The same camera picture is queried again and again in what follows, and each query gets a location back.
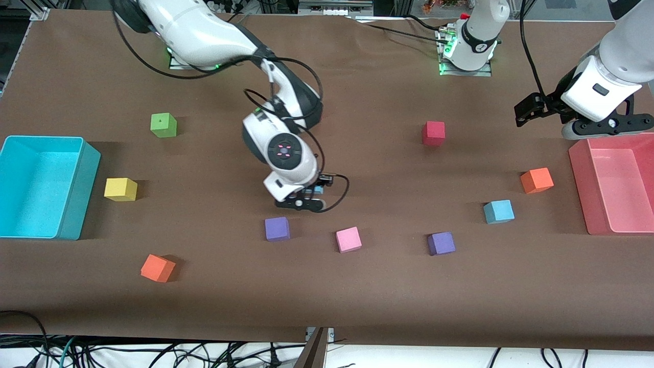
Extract purple foam block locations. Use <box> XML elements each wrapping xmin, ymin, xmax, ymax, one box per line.
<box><xmin>428</xmin><ymin>232</ymin><xmax>456</xmax><ymax>256</ymax></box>
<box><xmin>265</xmin><ymin>217</ymin><xmax>291</xmax><ymax>242</ymax></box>

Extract pink foam block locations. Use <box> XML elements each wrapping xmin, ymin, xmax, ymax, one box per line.
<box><xmin>336</xmin><ymin>226</ymin><xmax>362</xmax><ymax>254</ymax></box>

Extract orange foam block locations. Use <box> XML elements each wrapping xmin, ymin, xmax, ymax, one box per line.
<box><xmin>520</xmin><ymin>167</ymin><xmax>554</xmax><ymax>195</ymax></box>
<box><xmin>141</xmin><ymin>254</ymin><xmax>176</xmax><ymax>283</ymax></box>

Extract red foam block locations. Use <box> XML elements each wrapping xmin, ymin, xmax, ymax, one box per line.
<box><xmin>422</xmin><ymin>121</ymin><xmax>446</xmax><ymax>147</ymax></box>

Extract pink plastic bin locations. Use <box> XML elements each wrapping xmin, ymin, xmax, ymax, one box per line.
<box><xmin>568</xmin><ymin>133</ymin><xmax>654</xmax><ymax>236</ymax></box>

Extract brown table cover sheet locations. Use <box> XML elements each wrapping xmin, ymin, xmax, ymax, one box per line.
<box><xmin>0</xmin><ymin>9</ymin><xmax>654</xmax><ymax>351</ymax></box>

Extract colourful background clutter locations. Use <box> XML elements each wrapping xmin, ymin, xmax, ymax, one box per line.
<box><xmin>422</xmin><ymin>0</ymin><xmax>463</xmax><ymax>14</ymax></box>

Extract green foam block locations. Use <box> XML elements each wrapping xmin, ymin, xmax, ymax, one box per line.
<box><xmin>150</xmin><ymin>112</ymin><xmax>178</xmax><ymax>139</ymax></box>

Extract grey device box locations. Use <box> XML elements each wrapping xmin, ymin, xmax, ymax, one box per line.
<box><xmin>298</xmin><ymin>0</ymin><xmax>375</xmax><ymax>17</ymax></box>

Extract yellow foam block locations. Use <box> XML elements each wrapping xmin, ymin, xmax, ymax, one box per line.
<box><xmin>104</xmin><ymin>177</ymin><xmax>138</xmax><ymax>202</ymax></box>

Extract cyan plastic bin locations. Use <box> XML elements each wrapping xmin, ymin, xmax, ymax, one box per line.
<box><xmin>0</xmin><ymin>135</ymin><xmax>102</xmax><ymax>241</ymax></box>

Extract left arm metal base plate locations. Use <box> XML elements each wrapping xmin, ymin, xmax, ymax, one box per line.
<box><xmin>438</xmin><ymin>28</ymin><xmax>493</xmax><ymax>78</ymax></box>

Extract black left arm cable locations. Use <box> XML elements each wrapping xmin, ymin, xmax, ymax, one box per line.
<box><xmin>518</xmin><ymin>0</ymin><xmax>551</xmax><ymax>100</ymax></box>

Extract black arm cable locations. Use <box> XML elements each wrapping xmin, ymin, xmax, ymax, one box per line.
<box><xmin>110</xmin><ymin>0</ymin><xmax>352</xmax><ymax>213</ymax></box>
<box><xmin>518</xmin><ymin>0</ymin><xmax>551</xmax><ymax>100</ymax></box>

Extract black cable on cover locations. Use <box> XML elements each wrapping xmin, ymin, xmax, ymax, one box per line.
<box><xmin>353</xmin><ymin>14</ymin><xmax>448</xmax><ymax>45</ymax></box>

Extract dark brown post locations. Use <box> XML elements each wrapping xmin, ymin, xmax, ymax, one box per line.
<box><xmin>293</xmin><ymin>327</ymin><xmax>329</xmax><ymax>368</ymax></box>

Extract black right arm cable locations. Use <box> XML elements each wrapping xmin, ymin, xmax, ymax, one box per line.
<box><xmin>110</xmin><ymin>0</ymin><xmax>352</xmax><ymax>213</ymax></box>

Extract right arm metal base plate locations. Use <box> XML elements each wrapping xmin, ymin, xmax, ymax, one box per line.
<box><xmin>169</xmin><ymin>49</ymin><xmax>224</xmax><ymax>71</ymax></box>

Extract black base cable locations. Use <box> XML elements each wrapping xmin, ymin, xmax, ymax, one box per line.
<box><xmin>207</xmin><ymin>0</ymin><xmax>252</xmax><ymax>26</ymax></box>

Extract teal cable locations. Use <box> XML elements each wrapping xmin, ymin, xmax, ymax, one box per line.
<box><xmin>57</xmin><ymin>336</ymin><xmax>78</xmax><ymax>368</ymax></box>

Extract black looped cable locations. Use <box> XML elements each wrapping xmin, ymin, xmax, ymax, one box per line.
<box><xmin>0</xmin><ymin>310</ymin><xmax>50</xmax><ymax>368</ymax></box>

